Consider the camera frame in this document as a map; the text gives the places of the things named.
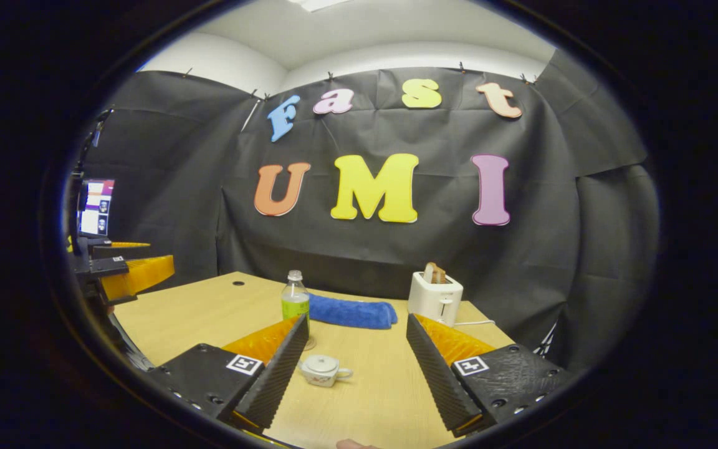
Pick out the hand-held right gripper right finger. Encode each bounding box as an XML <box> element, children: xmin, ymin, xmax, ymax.
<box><xmin>406</xmin><ymin>313</ymin><xmax>575</xmax><ymax>437</ymax></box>

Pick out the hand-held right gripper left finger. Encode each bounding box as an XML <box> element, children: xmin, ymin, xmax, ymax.
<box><xmin>147</xmin><ymin>314</ymin><xmax>310</xmax><ymax>435</ymax></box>

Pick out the white teacup lid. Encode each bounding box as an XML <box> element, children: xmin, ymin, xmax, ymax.
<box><xmin>302</xmin><ymin>354</ymin><xmax>338</xmax><ymax>374</ymax></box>

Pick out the green label water bottle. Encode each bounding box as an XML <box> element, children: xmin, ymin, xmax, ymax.
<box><xmin>281</xmin><ymin>270</ymin><xmax>311</xmax><ymax>337</ymax></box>

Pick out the computer monitor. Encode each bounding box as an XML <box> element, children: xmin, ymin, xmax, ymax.
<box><xmin>79</xmin><ymin>179</ymin><xmax>115</xmax><ymax>238</ymax></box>

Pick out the white toaster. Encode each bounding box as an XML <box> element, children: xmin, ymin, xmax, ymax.
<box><xmin>408</xmin><ymin>271</ymin><xmax>464</xmax><ymax>328</ymax></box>

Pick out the blue towel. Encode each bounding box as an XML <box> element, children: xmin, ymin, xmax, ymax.
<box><xmin>308</xmin><ymin>293</ymin><xmax>398</xmax><ymax>330</ymax></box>

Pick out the ceiling light panel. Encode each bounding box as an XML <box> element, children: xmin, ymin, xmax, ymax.
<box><xmin>287</xmin><ymin>0</ymin><xmax>353</xmax><ymax>13</ymax></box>

